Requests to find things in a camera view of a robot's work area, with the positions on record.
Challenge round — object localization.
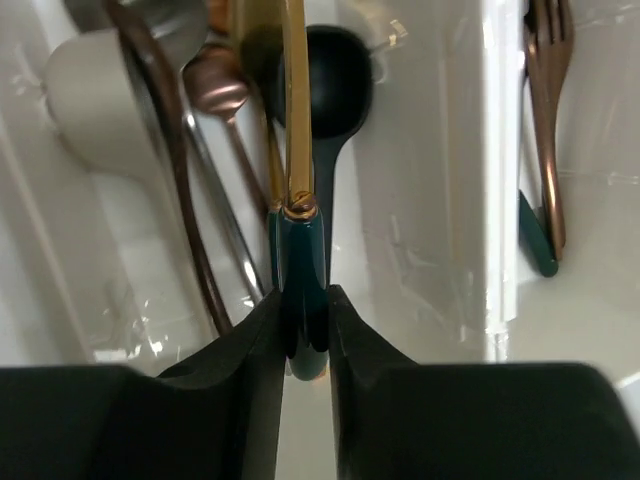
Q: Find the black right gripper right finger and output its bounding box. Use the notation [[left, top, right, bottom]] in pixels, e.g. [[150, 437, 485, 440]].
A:
[[328, 285, 414, 479]]

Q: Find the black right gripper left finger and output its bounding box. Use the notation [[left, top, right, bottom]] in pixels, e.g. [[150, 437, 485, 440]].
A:
[[157, 288, 286, 480]]

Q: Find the gold spoon green handle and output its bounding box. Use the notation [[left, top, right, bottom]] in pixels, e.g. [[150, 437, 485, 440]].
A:
[[279, 1, 328, 381], [230, 1, 285, 290]]

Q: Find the silver fork green handle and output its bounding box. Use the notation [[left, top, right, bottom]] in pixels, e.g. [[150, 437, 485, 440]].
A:
[[518, 191, 558, 278]]

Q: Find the black round spoon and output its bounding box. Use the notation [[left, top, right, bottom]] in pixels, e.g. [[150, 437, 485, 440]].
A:
[[306, 24, 373, 276]]

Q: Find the small copper ridged spoon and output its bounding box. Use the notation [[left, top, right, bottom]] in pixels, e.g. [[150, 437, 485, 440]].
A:
[[182, 44, 269, 222]]

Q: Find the brown wooden spoon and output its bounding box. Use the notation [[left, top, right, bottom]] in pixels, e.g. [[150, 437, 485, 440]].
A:
[[103, 1, 233, 336]]

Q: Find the thin copper bent fork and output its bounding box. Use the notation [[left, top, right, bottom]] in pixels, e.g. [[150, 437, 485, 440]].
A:
[[523, 0, 575, 261]]

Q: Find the silver ridged spoon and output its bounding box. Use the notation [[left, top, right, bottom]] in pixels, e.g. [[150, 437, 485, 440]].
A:
[[64, 1, 264, 304]]

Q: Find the copper round spoon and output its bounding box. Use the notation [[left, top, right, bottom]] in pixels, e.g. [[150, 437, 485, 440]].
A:
[[205, 0, 231, 46]]

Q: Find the white right container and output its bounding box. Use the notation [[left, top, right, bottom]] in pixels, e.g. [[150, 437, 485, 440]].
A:
[[479, 0, 640, 401]]

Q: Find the beige plastic spoon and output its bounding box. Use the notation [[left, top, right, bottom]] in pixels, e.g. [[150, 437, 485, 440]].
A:
[[43, 29, 162, 182]]

